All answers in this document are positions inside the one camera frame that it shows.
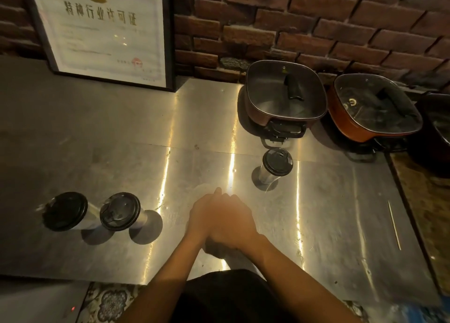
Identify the person's left forearm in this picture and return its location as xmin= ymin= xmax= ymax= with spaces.
xmin=118 ymin=232 xmax=208 ymax=323

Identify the person's left hand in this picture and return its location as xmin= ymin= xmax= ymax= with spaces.
xmin=186 ymin=187 xmax=223 ymax=246

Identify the framed white certificate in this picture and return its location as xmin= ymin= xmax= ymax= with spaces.
xmin=18 ymin=0 xmax=176 ymax=92

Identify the orange square electric hot pot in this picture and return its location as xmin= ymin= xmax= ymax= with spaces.
xmin=327 ymin=74 xmax=423 ymax=144

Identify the dark electric hot pot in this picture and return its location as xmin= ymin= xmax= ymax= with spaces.
xmin=418 ymin=92 xmax=450 ymax=165

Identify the steel cup with black lid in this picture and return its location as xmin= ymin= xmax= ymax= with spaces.
xmin=258 ymin=148 xmax=294 ymax=186
xmin=99 ymin=192 xmax=148 ymax=232
xmin=41 ymin=191 xmax=101 ymax=233

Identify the brown square electric hot pot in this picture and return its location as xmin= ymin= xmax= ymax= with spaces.
xmin=244 ymin=60 xmax=328 ymax=129

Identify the glass pot lid black handle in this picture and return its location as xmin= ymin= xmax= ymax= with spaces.
xmin=334 ymin=74 xmax=423 ymax=135
xmin=245 ymin=60 xmax=328 ymax=120

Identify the thin wooden skewer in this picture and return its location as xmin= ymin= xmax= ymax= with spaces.
xmin=387 ymin=200 xmax=402 ymax=251

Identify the person's black clothing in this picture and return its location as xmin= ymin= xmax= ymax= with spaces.
xmin=172 ymin=269 xmax=293 ymax=323

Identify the person's right forearm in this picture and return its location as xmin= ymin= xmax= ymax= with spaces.
xmin=243 ymin=236 xmax=353 ymax=323

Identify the person's right hand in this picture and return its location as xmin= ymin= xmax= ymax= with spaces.
xmin=206 ymin=193 xmax=263 ymax=253

